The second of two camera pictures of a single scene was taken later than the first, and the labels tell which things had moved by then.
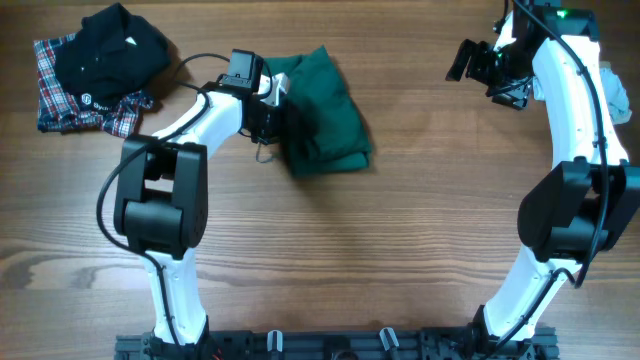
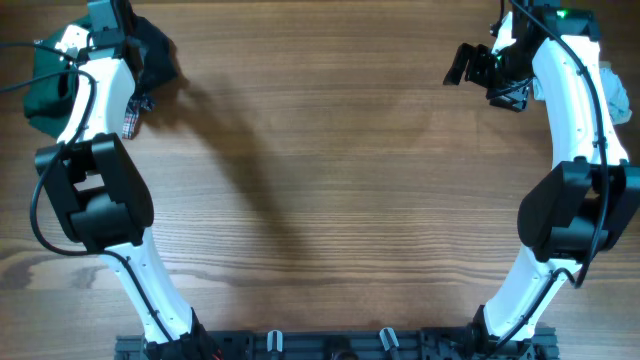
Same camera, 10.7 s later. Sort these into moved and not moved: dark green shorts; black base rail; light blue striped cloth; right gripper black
Moved: dark green shorts
Not moved: black base rail; right gripper black; light blue striped cloth
